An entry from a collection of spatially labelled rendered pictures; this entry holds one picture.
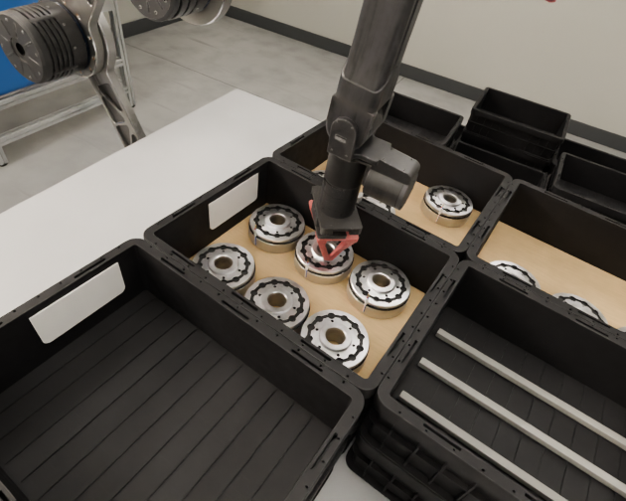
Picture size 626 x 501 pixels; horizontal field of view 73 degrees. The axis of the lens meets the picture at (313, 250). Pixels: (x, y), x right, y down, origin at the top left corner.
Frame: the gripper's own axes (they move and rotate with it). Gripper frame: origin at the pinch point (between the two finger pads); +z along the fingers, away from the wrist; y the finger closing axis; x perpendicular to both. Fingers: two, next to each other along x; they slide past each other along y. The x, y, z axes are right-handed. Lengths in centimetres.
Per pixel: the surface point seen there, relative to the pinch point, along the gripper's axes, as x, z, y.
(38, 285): 52, 19, 8
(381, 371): -1.0, -6.3, -26.8
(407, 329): -6.3, -6.3, -21.2
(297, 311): 6.4, 1.3, -12.4
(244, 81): 1, 93, 256
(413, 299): -14.6, 3.7, -9.2
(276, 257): 8.1, 4.5, 1.5
